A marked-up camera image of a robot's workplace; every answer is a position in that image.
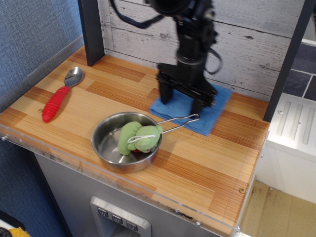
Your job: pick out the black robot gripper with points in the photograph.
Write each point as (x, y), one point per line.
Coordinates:
(187, 77)

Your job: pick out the blue cloth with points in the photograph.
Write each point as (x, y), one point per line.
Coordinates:
(180, 106)

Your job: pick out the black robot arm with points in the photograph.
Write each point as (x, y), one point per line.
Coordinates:
(196, 35)

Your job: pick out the green plush toy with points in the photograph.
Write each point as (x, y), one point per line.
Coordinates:
(134, 136)

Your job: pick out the stainless steel saucepan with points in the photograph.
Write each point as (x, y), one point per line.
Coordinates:
(106, 134)

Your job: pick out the white ridged side unit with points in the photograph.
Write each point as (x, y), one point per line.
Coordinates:
(288, 159)

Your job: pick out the silver button control panel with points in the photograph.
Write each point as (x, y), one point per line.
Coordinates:
(113, 221)

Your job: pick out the yellow object bottom left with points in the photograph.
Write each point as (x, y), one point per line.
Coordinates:
(19, 232)

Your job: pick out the red handled metal spoon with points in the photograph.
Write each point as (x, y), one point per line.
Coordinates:
(72, 78)

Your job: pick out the dark grey left post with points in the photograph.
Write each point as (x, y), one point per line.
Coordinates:
(91, 29)

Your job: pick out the dark grey post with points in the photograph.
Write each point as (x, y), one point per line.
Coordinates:
(91, 29)
(289, 58)

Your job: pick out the dark grey right post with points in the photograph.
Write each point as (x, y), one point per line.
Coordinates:
(289, 58)

